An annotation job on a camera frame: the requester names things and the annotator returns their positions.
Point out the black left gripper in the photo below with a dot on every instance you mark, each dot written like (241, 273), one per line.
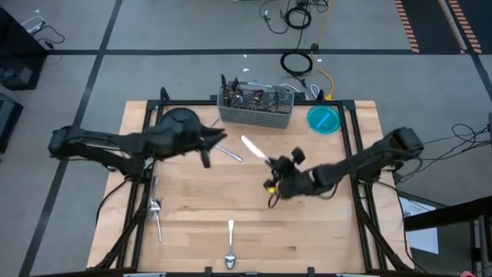
(173, 136)

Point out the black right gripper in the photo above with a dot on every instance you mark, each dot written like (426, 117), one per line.
(294, 179)

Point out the grey plastic cutlery basket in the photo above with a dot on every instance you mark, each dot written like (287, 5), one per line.
(250, 119)

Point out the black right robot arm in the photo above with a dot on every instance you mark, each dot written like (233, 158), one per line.
(369, 159)

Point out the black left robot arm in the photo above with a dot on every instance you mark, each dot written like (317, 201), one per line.
(96, 140)

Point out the yellow tag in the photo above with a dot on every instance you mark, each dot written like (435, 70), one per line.
(271, 189)

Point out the black round plate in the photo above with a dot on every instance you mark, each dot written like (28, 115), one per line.
(180, 111)

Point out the white paper sheet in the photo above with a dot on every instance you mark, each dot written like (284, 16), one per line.
(423, 238)

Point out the black desk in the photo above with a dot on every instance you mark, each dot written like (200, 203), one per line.
(442, 217)

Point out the orange striped tape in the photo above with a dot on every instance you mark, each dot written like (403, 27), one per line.
(464, 27)
(406, 27)

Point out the black box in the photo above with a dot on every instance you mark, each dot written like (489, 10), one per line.
(7, 123)

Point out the black floor mat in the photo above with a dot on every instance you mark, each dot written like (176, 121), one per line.
(426, 23)

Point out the black cabinet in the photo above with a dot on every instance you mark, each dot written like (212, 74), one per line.
(15, 46)

